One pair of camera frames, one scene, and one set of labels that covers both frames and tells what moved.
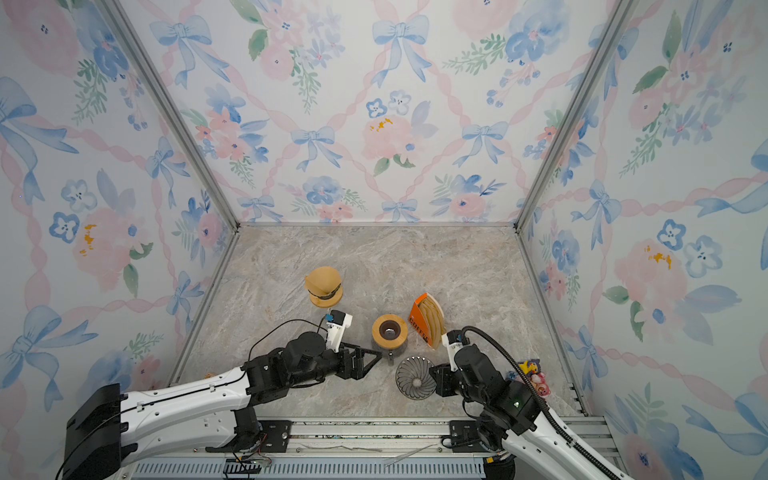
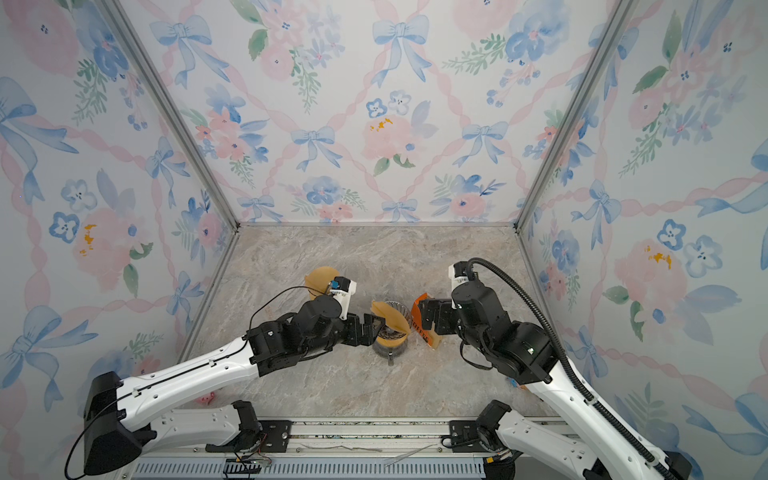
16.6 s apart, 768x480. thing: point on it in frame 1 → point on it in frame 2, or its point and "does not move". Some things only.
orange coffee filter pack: x=428 y=318 does not move
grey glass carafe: x=391 y=353 does not move
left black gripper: x=358 y=370 → x=358 y=339
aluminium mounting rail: x=363 y=448 does not move
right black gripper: x=443 y=379 → x=446 y=310
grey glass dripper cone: x=414 y=379 → x=391 y=332
